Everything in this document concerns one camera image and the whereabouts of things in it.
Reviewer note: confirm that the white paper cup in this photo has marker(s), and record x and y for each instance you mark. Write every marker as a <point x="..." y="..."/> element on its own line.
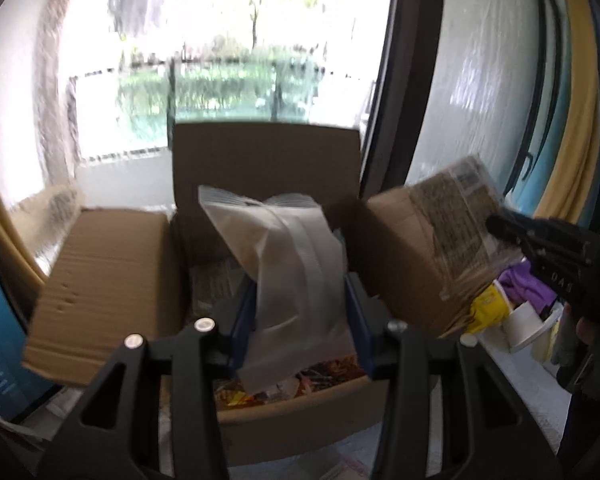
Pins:
<point x="527" y="327"/>

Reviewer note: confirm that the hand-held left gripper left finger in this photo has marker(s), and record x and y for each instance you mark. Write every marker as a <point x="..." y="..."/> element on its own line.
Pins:
<point x="242" y="321"/>

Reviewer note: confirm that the silver snack packet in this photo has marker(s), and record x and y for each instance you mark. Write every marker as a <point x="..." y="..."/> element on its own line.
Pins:
<point x="290" y="270"/>

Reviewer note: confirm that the dark window frame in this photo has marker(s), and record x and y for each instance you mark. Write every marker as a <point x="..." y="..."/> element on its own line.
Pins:
<point x="405" y="70"/>

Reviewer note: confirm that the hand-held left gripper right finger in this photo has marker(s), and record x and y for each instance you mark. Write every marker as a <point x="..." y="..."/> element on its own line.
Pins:
<point x="360" y="321"/>

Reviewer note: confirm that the yellow curtain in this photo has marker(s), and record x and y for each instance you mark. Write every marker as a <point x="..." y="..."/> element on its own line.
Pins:
<point x="577" y="110"/>
<point x="5" y="230"/>

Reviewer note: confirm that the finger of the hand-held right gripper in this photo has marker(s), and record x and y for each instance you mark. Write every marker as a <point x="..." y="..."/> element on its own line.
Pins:
<point x="550" y="227"/>
<point x="502" y="230"/>

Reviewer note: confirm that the person's right forearm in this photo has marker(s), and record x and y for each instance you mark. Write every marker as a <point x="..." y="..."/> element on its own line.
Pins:
<point x="595" y="375"/>

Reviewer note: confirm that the purple cloth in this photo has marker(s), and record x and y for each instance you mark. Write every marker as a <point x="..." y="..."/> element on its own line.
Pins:
<point x="525" y="282"/>

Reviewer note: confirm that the brown cardboard box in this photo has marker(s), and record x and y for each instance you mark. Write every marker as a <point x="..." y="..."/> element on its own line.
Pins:
<point x="260" y="160"/>

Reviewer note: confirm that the orange snack packet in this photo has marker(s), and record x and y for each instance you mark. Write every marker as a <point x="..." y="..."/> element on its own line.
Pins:
<point x="325" y="371"/>

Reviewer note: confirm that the tablet with lit screen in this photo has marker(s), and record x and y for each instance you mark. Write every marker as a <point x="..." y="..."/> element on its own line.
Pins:
<point x="0" y="350"/>

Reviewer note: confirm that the balcony railing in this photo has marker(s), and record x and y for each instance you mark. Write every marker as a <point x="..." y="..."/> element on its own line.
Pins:
<point x="220" y="67"/>

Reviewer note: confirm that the person's right hand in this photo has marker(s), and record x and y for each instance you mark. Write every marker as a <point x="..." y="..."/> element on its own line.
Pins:
<point x="582" y="330"/>

